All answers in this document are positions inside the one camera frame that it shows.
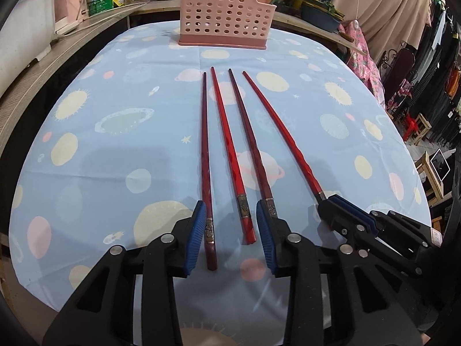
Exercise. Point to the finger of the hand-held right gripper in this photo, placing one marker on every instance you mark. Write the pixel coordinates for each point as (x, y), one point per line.
(403, 229)
(335, 220)

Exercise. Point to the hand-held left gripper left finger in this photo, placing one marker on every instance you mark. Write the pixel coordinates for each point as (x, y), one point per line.
(196, 238)

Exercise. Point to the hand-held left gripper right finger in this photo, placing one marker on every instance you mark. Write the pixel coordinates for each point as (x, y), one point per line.
(266, 238)

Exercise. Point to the dark maroon chopstick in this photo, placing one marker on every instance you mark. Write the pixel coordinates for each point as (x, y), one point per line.
(252, 144)
(206, 158)

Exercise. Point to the red chopstick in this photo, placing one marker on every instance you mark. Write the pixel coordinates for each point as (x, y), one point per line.
(229, 144)
(284, 135)

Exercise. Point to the pink perforated utensil holder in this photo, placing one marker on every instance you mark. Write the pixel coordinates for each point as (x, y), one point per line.
(223, 41)

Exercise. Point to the white framed tablet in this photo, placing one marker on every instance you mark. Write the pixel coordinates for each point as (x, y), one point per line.
(441, 164)

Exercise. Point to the small wooden stool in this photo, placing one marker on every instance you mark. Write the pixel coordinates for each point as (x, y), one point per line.
(425, 122)

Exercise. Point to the blue planet print tablecloth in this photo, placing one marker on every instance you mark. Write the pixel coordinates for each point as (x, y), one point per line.
(108, 151)

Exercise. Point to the hanging clothes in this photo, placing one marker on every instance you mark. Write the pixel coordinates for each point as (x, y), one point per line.
(439, 79)

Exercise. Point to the pink floral cloth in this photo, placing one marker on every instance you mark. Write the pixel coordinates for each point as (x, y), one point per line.
(367, 65)

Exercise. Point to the dark wooden chair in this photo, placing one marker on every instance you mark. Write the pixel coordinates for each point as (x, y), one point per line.
(405, 65)

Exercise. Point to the blue basin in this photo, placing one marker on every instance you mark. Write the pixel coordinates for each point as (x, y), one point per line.
(320, 20)

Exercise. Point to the beige curtain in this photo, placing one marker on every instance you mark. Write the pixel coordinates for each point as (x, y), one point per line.
(389, 7)

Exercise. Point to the pink appliance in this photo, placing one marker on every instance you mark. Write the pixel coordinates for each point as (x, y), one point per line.
(70, 3)

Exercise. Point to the white plastic bin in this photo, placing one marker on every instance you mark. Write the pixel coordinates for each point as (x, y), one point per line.
(21, 32)

